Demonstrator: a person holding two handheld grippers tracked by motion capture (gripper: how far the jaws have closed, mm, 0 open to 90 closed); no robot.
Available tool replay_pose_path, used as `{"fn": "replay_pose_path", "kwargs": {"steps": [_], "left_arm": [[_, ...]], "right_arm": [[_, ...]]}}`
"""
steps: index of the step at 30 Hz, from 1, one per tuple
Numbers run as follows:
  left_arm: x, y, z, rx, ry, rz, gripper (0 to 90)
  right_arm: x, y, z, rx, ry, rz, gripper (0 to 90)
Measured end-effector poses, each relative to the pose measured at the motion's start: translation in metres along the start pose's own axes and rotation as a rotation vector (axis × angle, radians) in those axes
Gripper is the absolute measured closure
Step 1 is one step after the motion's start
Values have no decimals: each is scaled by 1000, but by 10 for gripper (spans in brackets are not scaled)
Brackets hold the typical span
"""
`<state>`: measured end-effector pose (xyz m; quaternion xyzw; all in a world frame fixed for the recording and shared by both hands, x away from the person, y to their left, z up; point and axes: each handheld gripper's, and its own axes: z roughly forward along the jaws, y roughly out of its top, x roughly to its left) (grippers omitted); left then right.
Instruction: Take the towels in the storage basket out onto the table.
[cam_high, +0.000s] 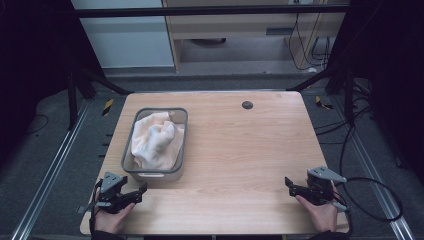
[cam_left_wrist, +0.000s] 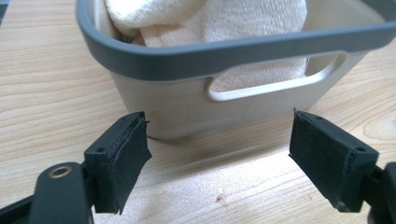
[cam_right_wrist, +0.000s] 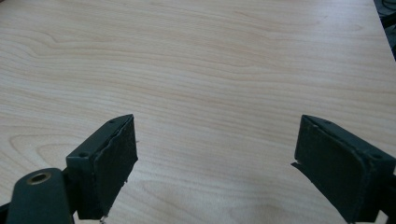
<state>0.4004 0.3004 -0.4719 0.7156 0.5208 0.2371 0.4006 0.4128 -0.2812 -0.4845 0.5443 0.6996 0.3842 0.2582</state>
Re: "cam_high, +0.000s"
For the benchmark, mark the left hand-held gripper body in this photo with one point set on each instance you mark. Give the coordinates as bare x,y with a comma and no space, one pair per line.
110,186

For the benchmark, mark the yellow black tape strip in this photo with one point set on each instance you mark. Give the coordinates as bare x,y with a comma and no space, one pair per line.
107,107
321,103

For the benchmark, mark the light wooden shelf unit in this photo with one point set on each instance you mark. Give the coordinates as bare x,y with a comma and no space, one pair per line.
233,25

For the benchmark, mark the person's right hand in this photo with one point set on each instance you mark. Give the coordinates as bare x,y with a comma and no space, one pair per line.
320,216

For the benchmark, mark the black horizontal frame bar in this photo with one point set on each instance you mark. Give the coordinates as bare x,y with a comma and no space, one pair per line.
200,11

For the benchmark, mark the aluminium floor rail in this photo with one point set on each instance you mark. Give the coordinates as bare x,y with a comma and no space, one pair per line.
373,173
50,173

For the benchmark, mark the black metal stand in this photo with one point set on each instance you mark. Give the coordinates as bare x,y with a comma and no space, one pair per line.
72,100
348,96

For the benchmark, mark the cream white towel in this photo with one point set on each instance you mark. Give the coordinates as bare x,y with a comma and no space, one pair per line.
156,140

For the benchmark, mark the white cabinet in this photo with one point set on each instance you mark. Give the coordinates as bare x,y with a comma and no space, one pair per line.
130,40

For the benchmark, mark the person's left hand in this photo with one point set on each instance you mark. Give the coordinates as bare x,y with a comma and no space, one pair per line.
111,220

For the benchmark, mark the grey plastic basket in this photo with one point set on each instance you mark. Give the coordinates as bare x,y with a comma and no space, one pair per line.
156,175

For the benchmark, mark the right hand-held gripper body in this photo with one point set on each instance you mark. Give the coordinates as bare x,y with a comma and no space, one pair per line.
320,186

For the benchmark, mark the grey round table grommet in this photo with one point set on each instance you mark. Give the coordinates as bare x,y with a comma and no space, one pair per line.
247,105

